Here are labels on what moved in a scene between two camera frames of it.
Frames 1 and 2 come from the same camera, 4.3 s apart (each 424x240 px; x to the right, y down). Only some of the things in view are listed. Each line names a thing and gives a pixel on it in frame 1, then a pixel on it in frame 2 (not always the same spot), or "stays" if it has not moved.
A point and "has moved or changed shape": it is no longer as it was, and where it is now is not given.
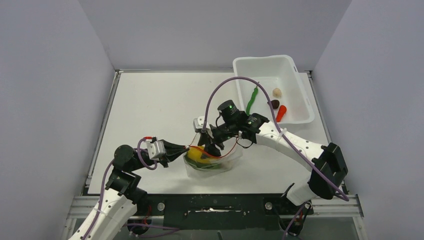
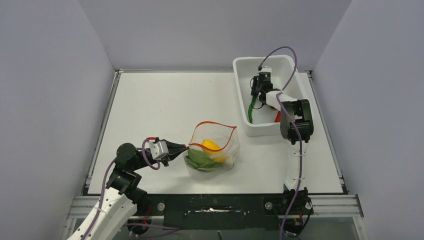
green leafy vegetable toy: x=206 y=165 stays
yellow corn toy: x=195 y=153 has moved or changed shape
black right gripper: x=210 y=147 to x=255 y=79
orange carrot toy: x=282 y=109 stays
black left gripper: x=173 y=151 stays
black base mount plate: x=221 y=212 stays
